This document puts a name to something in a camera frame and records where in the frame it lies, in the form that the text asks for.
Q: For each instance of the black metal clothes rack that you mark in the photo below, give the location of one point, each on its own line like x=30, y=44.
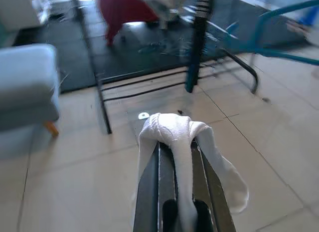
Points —
x=104, y=112

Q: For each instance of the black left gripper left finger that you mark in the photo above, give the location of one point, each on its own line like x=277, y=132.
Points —
x=149, y=204

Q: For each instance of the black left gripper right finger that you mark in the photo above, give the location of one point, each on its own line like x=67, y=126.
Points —
x=211, y=192

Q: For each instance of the light grey garment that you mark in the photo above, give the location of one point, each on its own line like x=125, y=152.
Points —
x=162, y=5

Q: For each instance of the dark floor mat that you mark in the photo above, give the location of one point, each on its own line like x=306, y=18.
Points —
x=74, y=55

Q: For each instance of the blue plastic clothes hanger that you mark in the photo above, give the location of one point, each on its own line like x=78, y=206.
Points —
x=274, y=53

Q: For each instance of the white garment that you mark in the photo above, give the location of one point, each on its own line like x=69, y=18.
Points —
x=174, y=128

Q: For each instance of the small black floor scrap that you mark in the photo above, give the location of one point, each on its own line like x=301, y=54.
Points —
x=180, y=111

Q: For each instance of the red garment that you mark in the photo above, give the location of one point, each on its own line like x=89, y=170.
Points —
x=124, y=7

